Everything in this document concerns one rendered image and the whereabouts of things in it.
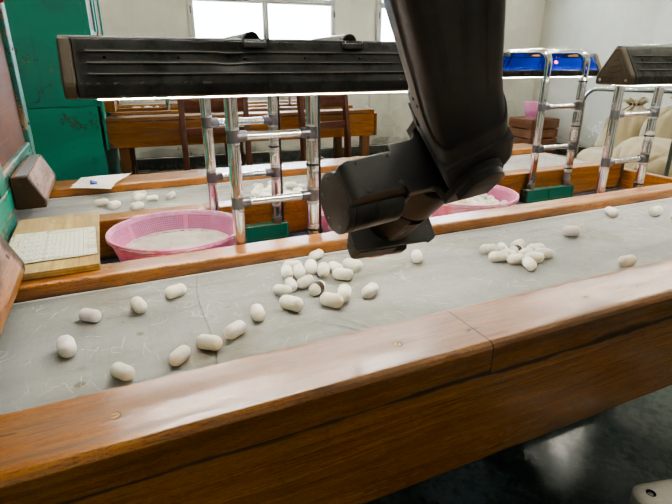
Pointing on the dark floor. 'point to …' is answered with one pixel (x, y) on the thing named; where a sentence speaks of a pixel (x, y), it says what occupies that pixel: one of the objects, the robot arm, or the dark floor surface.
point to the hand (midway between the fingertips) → (359, 247)
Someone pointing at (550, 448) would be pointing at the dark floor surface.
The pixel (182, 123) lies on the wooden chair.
